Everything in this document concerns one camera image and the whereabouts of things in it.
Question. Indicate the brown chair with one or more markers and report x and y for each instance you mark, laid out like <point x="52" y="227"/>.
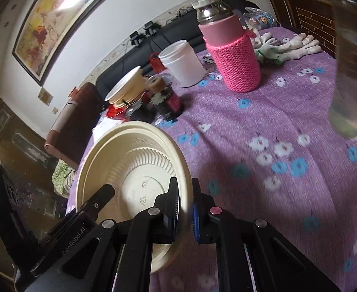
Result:
<point x="72" y="118"/>

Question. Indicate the small wall plaque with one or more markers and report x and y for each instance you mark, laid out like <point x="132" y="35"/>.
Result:
<point x="46" y="95"/>

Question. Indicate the red cup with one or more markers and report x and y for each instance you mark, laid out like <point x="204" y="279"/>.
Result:
<point x="155" y="62"/>

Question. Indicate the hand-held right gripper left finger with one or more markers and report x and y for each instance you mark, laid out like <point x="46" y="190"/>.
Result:
<point x="174" y="216"/>

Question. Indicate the dark glass jar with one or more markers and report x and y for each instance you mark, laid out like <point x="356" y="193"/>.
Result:
<point x="169" y="103"/>

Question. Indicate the pink knitted sleeve bottle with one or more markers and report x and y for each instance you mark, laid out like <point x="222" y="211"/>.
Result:
<point x="233" y="51"/>

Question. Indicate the white work gloves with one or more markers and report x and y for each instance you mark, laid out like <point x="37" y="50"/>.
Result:
<point x="288" y="48"/>

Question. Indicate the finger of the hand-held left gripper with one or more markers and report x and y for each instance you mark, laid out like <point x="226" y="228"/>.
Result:
<point x="97" y="202"/>

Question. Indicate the clear plastic bottle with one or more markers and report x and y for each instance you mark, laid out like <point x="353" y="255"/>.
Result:
<point x="349" y="67"/>

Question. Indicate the red bowl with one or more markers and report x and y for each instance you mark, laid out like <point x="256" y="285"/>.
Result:
<point x="116" y="112"/>

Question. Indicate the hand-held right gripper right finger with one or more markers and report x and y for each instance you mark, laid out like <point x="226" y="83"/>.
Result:
<point x="196" y="222"/>

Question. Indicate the framed painting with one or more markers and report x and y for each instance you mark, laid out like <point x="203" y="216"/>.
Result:
<point x="59" y="18"/>

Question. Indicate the crumpled plastic water bottle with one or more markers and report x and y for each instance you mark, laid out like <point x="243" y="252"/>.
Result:
<point x="260" y="19"/>

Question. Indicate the black sofa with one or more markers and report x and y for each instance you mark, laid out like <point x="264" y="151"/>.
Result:
<point x="166" y="42"/>

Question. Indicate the beige plastic bowl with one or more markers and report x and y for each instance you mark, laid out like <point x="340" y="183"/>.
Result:
<point x="136" y="170"/>

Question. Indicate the white plastic jar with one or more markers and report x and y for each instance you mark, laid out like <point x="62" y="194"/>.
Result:
<point x="181" y="64"/>

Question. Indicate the green patterned cloth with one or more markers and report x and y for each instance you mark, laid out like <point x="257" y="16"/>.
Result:
<point x="62" y="173"/>

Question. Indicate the purple floral tablecloth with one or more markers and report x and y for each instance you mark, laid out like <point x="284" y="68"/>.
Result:
<point x="273" y="173"/>

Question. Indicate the stack of beige bowls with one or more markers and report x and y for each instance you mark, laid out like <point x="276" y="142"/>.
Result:
<point x="126" y="88"/>

